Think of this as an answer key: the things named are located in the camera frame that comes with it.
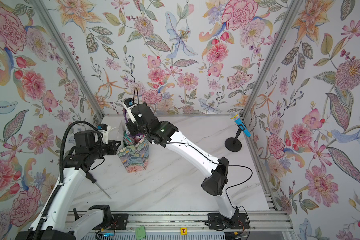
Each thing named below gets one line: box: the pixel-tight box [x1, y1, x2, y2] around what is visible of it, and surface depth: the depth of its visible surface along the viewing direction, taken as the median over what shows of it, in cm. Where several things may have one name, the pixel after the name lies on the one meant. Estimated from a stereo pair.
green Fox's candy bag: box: [123, 130, 135, 148], surface depth 81 cm
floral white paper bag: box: [117, 136, 149, 173], surface depth 82 cm
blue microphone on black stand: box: [224, 111, 252, 152], surface depth 103 cm
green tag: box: [135, 225, 146, 240], surface depth 73 cm
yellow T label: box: [180, 227, 188, 235], surface depth 72 cm
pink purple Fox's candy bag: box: [128, 133, 145, 145], surface depth 85 cm
